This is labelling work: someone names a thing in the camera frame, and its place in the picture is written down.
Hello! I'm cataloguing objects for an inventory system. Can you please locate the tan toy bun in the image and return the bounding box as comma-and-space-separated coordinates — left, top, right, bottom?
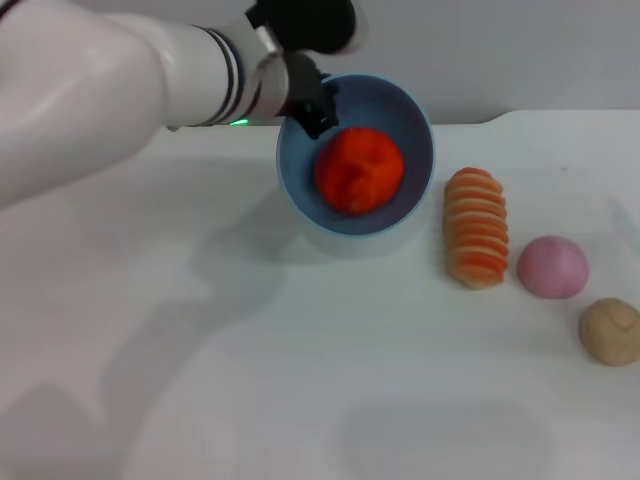
578, 297, 640, 369

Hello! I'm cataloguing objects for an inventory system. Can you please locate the orange striped toy bread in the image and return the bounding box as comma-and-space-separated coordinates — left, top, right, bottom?
443, 167, 511, 291

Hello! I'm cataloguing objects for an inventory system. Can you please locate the blue bowl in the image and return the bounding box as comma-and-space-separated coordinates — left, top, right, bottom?
276, 73, 437, 236

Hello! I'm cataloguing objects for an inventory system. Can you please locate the pink toy bun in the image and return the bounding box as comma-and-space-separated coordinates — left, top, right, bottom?
516, 235, 590, 300

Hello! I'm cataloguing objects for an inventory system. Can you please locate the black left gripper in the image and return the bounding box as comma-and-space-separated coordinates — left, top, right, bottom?
282, 50, 342, 142

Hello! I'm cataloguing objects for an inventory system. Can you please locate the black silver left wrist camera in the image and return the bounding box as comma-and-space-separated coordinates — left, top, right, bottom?
243, 0, 362, 56

